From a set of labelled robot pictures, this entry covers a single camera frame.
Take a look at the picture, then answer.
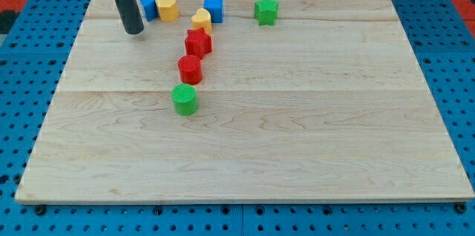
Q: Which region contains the yellow hexagon block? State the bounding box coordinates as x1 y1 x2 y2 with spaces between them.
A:
155 0 180 22

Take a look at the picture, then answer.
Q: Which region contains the blue cube block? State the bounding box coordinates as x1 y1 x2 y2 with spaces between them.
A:
203 0 223 23

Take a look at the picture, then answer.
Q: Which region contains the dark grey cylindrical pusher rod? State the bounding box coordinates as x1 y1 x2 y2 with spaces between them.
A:
105 0 145 36

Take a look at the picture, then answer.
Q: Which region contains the yellow heart block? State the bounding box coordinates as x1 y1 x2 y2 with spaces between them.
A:
191 8 212 35

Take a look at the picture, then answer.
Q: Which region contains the blue triangular block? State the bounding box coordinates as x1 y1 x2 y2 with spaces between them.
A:
140 0 159 22

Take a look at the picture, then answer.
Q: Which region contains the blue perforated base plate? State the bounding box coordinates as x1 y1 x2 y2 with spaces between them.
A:
1 0 474 235

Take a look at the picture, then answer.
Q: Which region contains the red cylinder block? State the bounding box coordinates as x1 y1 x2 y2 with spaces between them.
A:
177 55 203 85

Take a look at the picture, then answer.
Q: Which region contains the red star block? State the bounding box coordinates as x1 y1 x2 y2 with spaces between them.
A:
184 28 212 59

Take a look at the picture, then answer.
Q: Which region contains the light wooden board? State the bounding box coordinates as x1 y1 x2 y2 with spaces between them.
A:
16 0 474 205

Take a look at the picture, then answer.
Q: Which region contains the green cylinder block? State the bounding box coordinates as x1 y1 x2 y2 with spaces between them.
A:
171 84 198 116

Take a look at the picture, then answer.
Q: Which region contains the green star block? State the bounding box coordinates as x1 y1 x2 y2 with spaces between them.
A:
254 0 279 26

